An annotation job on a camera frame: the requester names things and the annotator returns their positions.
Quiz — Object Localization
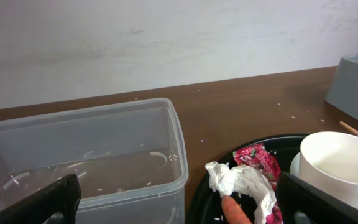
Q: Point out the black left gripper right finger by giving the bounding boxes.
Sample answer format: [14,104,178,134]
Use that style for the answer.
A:
[275,172,358,224]

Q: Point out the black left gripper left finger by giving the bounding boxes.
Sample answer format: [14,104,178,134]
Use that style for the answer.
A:
[0,174,81,224]

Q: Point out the white plate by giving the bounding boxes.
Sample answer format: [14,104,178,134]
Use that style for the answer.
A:
[290,153,300,177]

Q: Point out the white tissue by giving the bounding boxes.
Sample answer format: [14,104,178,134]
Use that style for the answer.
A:
[204,161,277,224]

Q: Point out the red snack wrapper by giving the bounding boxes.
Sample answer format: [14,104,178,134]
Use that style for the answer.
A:
[233,143,283,223]

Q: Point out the orange carrot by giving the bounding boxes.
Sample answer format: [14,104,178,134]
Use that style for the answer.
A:
[221,195,252,224]

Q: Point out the wooden chopstick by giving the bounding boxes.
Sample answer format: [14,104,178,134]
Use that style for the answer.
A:
[339,121,358,136]

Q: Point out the clear plastic bin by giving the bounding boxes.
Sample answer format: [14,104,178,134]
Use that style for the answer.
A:
[0,98,188,223]

